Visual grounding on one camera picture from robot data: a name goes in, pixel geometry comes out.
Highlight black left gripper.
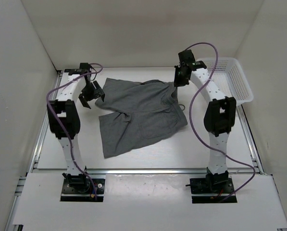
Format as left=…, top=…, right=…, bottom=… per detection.
left=78, top=80, right=104, bottom=109

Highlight grey drawstring shorts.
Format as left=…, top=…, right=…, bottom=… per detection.
left=95, top=78, right=187, bottom=158

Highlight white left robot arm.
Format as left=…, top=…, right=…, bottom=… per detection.
left=46, top=63, right=105, bottom=193

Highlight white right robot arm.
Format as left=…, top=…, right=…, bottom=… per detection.
left=174, top=50, right=237, bottom=193

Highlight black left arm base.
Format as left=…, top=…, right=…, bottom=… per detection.
left=60, top=174, right=105, bottom=202

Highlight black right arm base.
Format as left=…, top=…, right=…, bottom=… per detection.
left=185, top=178, right=237, bottom=204

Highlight white perforated plastic basket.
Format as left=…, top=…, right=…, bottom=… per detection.
left=202, top=57, right=254, bottom=106

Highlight aluminium table edge rail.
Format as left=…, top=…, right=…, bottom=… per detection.
left=32, top=167, right=253, bottom=175

